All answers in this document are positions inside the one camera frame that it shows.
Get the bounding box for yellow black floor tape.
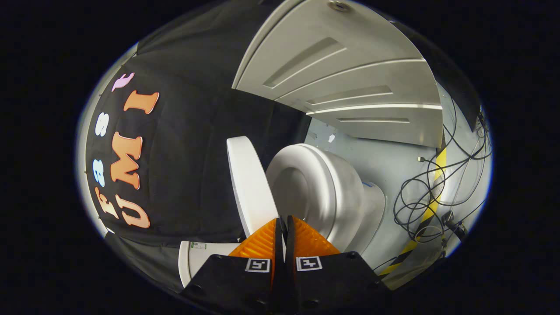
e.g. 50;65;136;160
378;147;448;277

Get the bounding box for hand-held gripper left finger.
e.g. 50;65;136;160
180;217;285;315

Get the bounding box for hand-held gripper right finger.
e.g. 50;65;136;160
285;215;392;315

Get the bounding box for black backdrop cloth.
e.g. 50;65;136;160
85;0;484;263

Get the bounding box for tangled black cables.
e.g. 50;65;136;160
372;98;493;274

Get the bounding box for white toilet lid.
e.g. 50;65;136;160
226;136;280;239

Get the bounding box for white toilet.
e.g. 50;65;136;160
178;143;386;288

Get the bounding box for white drawer cabinet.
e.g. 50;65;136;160
232;0;443;148

